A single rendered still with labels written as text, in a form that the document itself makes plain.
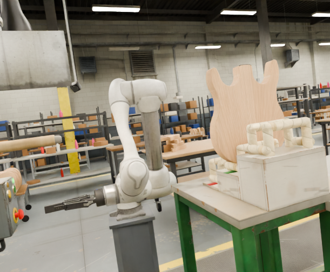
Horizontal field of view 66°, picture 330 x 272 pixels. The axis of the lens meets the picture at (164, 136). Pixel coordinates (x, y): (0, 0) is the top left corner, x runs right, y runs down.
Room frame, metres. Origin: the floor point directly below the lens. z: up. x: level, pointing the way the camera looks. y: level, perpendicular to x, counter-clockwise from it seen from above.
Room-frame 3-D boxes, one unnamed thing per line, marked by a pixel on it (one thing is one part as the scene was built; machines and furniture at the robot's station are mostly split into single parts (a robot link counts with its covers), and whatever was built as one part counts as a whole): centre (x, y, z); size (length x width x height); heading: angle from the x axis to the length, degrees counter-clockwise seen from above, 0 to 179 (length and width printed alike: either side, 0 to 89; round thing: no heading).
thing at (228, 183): (1.05, -0.35, 0.98); 0.27 x 0.16 x 0.09; 110
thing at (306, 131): (0.89, -0.50, 1.15); 0.03 x 0.03 x 0.09
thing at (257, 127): (0.94, -0.39, 1.20); 0.20 x 0.03 x 0.03; 109
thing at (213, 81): (1.01, -0.23, 1.40); 0.07 x 0.04 x 0.09; 109
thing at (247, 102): (1.06, -0.35, 1.25); 0.35 x 0.04 x 0.40; 109
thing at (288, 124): (0.86, -0.42, 1.20); 0.20 x 0.03 x 0.03; 109
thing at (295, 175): (0.91, -0.40, 1.02); 0.27 x 0.15 x 0.17; 110
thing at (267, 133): (0.84, -0.34, 1.15); 0.03 x 0.03 x 0.09
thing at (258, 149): (0.87, -0.32, 1.12); 0.11 x 0.03 x 0.03; 20
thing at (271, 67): (1.10, -0.48, 1.41); 0.07 x 0.04 x 0.10; 109
